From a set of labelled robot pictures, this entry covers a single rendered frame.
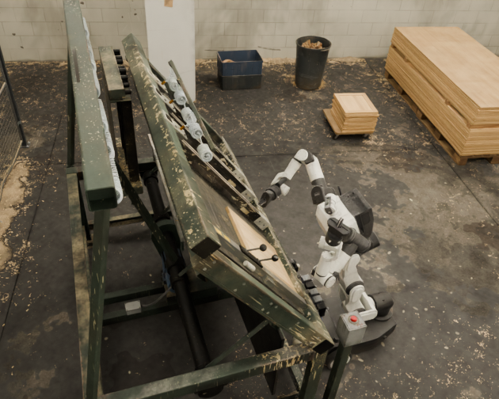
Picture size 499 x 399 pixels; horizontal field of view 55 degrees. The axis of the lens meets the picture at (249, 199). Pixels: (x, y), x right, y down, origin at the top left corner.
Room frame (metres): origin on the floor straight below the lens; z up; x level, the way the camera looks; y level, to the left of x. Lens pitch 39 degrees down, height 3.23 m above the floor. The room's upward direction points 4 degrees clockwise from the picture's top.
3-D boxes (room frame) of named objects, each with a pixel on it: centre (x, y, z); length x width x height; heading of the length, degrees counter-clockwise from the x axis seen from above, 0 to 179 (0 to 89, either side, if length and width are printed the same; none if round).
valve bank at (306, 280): (2.16, -0.44, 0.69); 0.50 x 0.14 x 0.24; 21
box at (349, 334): (1.77, -0.66, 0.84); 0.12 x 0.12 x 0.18; 21
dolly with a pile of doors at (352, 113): (5.55, -1.19, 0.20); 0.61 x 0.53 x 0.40; 12
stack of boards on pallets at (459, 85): (6.17, -2.70, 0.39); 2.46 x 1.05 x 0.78; 12
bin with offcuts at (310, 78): (6.77, -0.74, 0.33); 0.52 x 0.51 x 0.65; 12
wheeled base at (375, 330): (2.38, -0.87, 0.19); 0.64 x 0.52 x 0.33; 111
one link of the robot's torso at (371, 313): (2.39, -0.90, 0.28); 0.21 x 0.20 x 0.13; 111
